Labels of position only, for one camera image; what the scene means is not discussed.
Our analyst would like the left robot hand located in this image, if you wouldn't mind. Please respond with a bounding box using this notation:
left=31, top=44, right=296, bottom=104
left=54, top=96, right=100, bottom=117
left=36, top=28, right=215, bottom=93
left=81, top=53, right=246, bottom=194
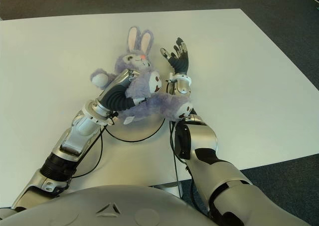
left=95, top=69, right=150, bottom=111

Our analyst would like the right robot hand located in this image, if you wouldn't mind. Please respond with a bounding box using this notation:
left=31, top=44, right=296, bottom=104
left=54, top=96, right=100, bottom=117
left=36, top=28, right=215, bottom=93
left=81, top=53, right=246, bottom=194
left=159, top=37, right=190, bottom=75

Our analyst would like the purple plush bunny doll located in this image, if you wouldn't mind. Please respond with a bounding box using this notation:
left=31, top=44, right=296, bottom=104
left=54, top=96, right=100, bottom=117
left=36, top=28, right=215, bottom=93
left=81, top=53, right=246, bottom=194
left=90, top=25, right=194, bottom=125

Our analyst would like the white plate black rim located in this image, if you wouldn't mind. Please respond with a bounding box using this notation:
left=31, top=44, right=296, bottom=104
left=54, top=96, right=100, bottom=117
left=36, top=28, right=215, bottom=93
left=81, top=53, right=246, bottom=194
left=104, top=116, right=166, bottom=143

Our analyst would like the grey metal table leg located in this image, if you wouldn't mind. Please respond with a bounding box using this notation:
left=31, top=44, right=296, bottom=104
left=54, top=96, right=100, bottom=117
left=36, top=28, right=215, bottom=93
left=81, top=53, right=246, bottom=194
left=152, top=182, right=182, bottom=199

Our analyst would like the silver robot torso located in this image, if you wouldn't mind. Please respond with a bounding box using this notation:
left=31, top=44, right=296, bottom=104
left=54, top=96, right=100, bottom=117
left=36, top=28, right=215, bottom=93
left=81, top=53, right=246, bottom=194
left=0, top=185, right=218, bottom=226

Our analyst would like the long black left arm cable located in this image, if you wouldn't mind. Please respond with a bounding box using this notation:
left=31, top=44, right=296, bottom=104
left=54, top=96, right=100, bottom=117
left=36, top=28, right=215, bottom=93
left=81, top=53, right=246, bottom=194
left=71, top=126, right=104, bottom=179

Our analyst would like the long black arm cable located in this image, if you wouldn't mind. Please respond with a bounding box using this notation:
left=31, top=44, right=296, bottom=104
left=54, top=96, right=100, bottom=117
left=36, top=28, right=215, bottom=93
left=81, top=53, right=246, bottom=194
left=71, top=126, right=104, bottom=179
left=169, top=120, right=184, bottom=199

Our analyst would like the short black left arm cable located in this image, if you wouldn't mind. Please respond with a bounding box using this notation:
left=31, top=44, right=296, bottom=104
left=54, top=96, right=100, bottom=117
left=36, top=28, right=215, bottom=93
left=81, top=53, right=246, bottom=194
left=66, top=125, right=107, bottom=187

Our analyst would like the long black right arm cable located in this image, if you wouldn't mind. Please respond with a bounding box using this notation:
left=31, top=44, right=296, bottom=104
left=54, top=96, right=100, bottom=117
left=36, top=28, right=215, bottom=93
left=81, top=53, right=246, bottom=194
left=169, top=120, right=184, bottom=199

